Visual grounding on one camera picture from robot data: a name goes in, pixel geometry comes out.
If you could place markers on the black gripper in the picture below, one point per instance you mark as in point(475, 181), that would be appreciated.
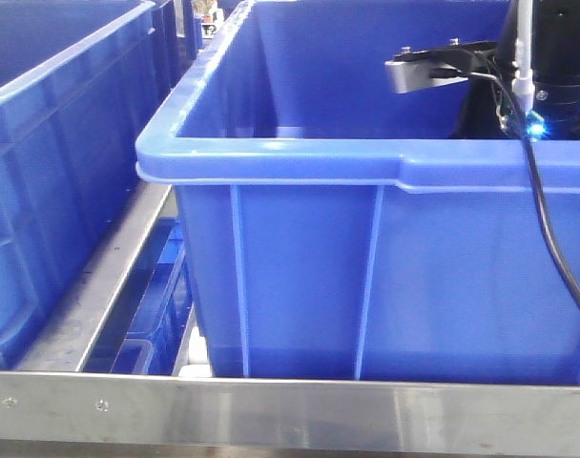
point(487, 114)

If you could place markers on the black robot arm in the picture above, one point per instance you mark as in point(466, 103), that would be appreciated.
point(555, 62)

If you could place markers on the large blue target crate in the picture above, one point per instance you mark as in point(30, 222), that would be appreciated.
point(335, 229)

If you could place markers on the blue neighbour crate left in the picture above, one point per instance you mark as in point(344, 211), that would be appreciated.
point(79, 81)

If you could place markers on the steel shelving rack near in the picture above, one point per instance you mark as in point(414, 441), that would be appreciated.
point(51, 399)

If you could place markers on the white cable connector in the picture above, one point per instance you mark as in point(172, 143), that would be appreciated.
point(522, 84)

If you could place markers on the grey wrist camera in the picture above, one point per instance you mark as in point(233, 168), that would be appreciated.
point(411, 71)

